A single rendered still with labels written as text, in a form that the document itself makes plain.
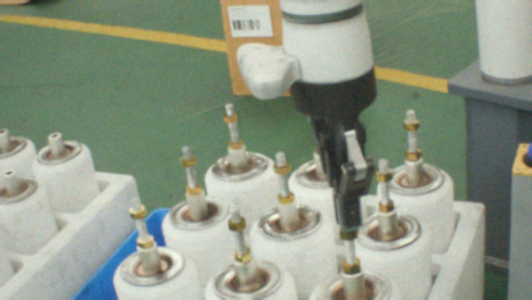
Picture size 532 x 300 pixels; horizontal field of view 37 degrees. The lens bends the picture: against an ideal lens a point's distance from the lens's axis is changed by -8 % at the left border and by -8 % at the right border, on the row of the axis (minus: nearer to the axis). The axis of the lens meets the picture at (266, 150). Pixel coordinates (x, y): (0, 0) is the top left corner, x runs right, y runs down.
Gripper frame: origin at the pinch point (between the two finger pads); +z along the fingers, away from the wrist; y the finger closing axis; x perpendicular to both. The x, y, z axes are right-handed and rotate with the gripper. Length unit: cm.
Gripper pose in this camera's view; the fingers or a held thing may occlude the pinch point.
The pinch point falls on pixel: (347, 208)
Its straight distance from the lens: 79.6
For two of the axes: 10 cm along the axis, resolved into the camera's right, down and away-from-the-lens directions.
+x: -9.7, 2.2, -1.3
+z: 1.4, 8.9, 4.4
